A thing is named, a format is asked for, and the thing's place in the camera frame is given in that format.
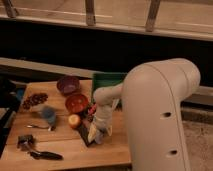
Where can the small metal toy object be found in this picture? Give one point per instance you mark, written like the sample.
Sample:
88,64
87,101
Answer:
25,142

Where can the purple bowl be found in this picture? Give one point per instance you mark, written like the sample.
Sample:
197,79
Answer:
68,85

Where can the yellow white gripper body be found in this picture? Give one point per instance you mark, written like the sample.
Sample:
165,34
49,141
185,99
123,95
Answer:
97,128

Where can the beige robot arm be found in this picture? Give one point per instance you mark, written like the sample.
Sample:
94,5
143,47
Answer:
150,95

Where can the red bowl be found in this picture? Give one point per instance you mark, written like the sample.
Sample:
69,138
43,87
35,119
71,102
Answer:
76,103

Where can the yellow red apple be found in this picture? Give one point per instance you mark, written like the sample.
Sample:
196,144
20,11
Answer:
74,121

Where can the grey towel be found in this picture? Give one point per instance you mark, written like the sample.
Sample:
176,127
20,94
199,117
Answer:
99,138

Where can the metal spoon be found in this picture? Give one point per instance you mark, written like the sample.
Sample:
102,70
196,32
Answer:
39,127

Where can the black remote control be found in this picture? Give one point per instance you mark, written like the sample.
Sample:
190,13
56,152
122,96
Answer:
83,132

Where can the bunch of dark grapes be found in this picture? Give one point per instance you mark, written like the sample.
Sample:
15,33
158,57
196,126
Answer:
34,100

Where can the black handled tool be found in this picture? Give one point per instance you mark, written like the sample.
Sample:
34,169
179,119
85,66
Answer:
45,155

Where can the green plastic tray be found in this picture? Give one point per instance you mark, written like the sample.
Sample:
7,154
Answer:
106,79

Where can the wooden cutting board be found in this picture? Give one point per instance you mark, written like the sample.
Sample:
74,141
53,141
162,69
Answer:
63,140

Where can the red handled spatula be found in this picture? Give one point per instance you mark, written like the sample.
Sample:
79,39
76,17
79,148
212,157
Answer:
90,112

